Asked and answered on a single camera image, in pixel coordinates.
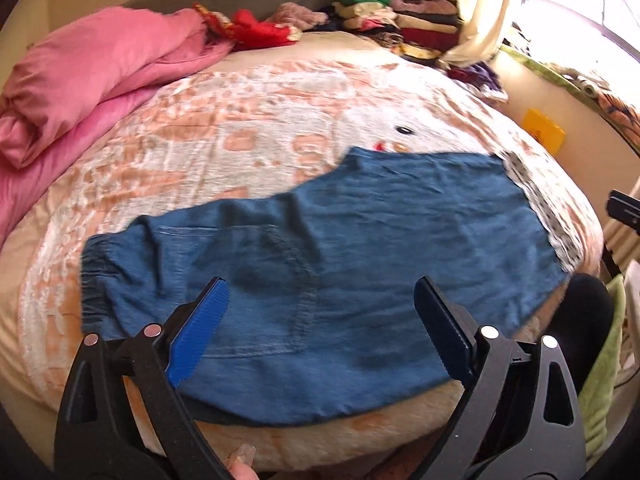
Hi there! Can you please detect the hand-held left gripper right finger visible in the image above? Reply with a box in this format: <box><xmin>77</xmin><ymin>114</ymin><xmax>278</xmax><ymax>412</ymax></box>
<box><xmin>414</xmin><ymin>276</ymin><xmax>586</xmax><ymax>480</ymax></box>

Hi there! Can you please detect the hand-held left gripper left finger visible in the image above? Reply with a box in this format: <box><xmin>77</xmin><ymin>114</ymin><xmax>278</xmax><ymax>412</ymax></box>
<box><xmin>54</xmin><ymin>276</ymin><xmax>236</xmax><ymax>480</ymax></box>

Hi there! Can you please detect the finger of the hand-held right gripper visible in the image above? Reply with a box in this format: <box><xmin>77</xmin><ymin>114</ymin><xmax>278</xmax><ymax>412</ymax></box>
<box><xmin>606</xmin><ymin>189</ymin><xmax>640</xmax><ymax>233</ymax></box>

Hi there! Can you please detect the blue denim pants lace hem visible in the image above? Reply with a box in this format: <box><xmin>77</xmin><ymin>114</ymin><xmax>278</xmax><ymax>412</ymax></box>
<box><xmin>80</xmin><ymin>146</ymin><xmax>583</xmax><ymax>428</ymax></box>

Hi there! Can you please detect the person's left hand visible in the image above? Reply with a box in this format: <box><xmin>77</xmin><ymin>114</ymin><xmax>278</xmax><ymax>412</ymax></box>
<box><xmin>227</xmin><ymin>444</ymin><xmax>258</xmax><ymax>480</ymax></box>

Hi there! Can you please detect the dark cloth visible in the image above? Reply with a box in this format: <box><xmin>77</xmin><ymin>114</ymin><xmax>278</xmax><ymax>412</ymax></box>
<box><xmin>542</xmin><ymin>274</ymin><xmax>615</xmax><ymax>396</ymax></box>

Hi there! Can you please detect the green cloth on windowsill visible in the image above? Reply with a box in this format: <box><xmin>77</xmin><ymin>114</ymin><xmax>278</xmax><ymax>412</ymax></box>
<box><xmin>500</xmin><ymin>45</ymin><xmax>640</xmax><ymax>141</ymax></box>

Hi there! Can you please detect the green towel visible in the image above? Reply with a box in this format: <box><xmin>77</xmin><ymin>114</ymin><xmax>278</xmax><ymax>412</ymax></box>
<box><xmin>577</xmin><ymin>275</ymin><xmax>628</xmax><ymax>456</ymax></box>

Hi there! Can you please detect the peach white bed quilt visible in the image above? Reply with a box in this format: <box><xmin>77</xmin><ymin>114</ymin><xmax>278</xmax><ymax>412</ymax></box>
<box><xmin>0</xmin><ymin>30</ymin><xmax>603</xmax><ymax>466</ymax></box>

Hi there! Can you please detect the purple clothes heap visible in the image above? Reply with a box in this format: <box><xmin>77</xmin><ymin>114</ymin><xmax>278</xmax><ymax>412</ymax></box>
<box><xmin>447</xmin><ymin>60</ymin><xmax>508</xmax><ymax>103</ymax></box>

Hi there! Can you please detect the cream curtain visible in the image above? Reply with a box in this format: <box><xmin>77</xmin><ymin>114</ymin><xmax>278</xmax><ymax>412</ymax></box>
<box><xmin>440</xmin><ymin>0</ymin><xmax>533</xmax><ymax>68</ymax></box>

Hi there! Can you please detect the pink comforter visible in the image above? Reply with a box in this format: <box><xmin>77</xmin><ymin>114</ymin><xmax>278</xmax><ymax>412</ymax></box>
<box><xmin>0</xmin><ymin>6</ymin><xmax>236</xmax><ymax>246</ymax></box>

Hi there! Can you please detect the pile of folded clothes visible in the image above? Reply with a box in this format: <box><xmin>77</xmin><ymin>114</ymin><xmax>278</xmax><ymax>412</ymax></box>
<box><xmin>325</xmin><ymin>0</ymin><xmax>463</xmax><ymax>63</ymax></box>

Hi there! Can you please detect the red patterned cloth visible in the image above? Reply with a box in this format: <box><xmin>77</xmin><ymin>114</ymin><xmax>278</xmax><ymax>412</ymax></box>
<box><xmin>192</xmin><ymin>4</ymin><xmax>303</xmax><ymax>51</ymax></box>

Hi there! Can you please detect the pink fuzzy garment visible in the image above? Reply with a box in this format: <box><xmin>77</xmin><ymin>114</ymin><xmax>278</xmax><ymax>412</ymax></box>
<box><xmin>272</xmin><ymin>1</ymin><xmax>331</xmax><ymax>31</ymax></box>

